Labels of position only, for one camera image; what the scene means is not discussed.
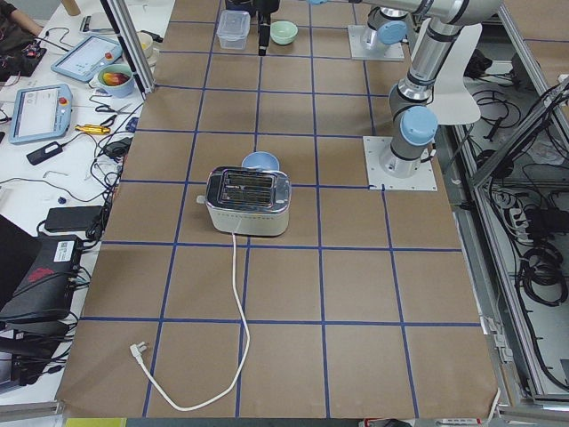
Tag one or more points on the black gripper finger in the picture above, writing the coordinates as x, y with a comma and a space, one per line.
264, 25

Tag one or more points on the green bowl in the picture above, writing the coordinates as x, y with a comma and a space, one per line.
283, 32

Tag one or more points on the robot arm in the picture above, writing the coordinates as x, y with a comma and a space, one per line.
388, 24
415, 125

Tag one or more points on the cream bowl with lemon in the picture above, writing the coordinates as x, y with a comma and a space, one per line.
146, 43

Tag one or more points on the blue bowl with fruit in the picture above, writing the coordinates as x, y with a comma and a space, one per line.
116, 80

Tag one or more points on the clear plastic food container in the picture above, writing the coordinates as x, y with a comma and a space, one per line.
233, 29

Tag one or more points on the cream silver toaster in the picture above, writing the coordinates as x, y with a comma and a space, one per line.
248, 201

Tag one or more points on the yellow screwdriver tool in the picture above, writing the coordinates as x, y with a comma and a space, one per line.
93, 129

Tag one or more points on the white plastic sheet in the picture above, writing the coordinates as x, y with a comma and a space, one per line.
453, 104

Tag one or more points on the blue teach pendant tablet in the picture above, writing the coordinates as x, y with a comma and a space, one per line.
40, 114

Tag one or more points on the black power adapter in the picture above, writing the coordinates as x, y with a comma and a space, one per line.
44, 153

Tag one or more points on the black power brick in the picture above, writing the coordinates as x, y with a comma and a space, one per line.
76, 218

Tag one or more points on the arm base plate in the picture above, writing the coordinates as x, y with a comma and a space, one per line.
385, 171
366, 45

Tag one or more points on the aluminium frame post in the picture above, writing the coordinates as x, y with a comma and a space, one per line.
121, 22

